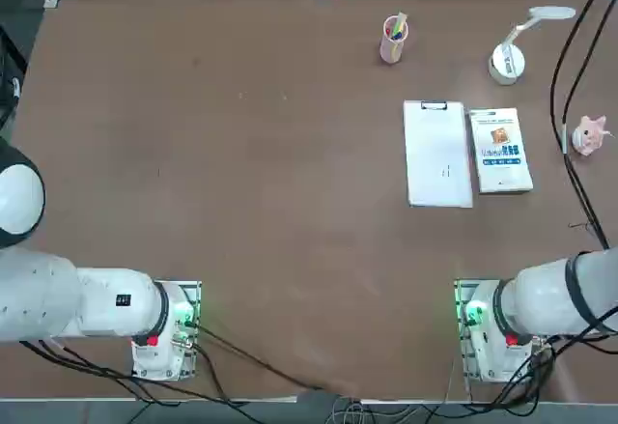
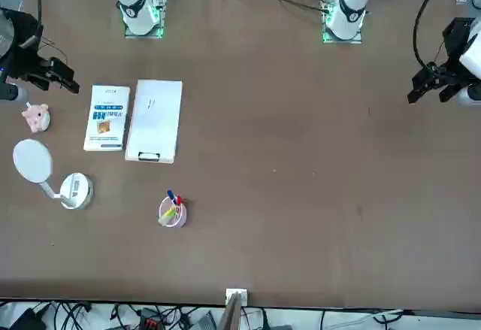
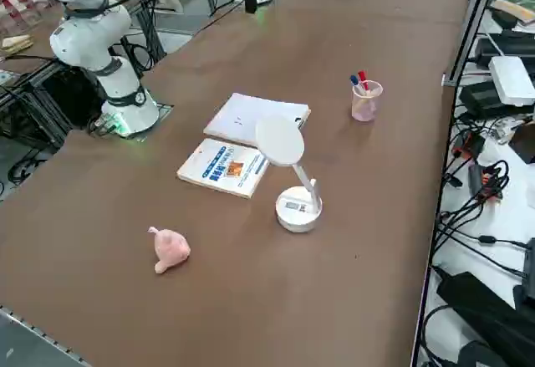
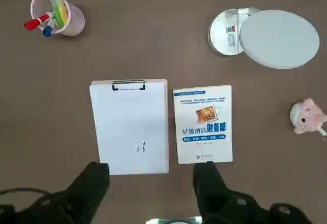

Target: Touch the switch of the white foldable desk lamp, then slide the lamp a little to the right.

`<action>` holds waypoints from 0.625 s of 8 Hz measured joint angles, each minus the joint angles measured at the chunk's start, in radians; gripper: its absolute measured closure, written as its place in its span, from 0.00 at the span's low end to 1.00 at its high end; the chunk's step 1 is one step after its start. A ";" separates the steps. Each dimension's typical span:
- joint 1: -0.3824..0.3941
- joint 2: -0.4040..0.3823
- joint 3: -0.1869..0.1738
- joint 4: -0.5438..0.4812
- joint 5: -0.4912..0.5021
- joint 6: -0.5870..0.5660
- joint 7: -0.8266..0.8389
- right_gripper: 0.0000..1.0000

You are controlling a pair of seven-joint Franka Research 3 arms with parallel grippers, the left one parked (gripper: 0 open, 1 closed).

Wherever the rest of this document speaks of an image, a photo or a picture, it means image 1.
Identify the yellow-green ruler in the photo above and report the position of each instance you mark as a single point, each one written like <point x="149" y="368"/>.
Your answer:
<point x="401" y="20"/>

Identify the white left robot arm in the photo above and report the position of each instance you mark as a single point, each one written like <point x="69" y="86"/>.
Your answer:
<point x="106" y="308"/>

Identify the clipboard with white paper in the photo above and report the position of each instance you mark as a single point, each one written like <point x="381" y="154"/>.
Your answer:
<point x="437" y="153"/>

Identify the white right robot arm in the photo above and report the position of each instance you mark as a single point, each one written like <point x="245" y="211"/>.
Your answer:
<point x="545" y="298"/>

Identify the white paperback book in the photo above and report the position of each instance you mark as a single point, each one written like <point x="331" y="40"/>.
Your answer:
<point x="502" y="168"/>

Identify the pink plush toy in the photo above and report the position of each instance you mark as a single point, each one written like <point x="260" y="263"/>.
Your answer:
<point x="586" y="136"/>

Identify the pink translucent pen cup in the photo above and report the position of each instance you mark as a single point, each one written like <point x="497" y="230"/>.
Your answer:
<point x="390" y="52"/>

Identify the white foldable desk lamp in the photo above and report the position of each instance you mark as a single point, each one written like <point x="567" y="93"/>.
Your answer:
<point x="507" y="69"/>

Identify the blue marker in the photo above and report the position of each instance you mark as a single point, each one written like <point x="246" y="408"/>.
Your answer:
<point x="397" y="36"/>

